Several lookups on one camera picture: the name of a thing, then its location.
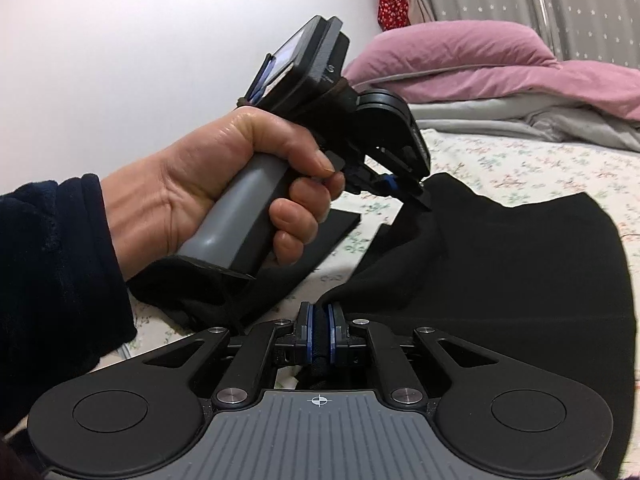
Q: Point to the person's left hand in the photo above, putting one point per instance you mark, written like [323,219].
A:
[200,160]

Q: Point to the black pants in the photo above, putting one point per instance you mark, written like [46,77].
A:
[500,260]

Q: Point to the pink duvet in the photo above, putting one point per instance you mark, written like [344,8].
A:
[460,55]

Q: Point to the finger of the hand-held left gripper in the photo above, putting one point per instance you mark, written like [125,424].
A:
[387,183]

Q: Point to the grey quilt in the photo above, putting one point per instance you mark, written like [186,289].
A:
[500,112]

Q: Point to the person's left forearm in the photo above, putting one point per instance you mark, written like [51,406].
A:
[50,285]

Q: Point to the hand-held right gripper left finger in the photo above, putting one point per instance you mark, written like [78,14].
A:
[311,332]

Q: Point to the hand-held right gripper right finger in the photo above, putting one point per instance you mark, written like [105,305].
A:
[334,332]

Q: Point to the floral printed bed sheet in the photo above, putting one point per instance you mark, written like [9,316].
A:
[525,165]

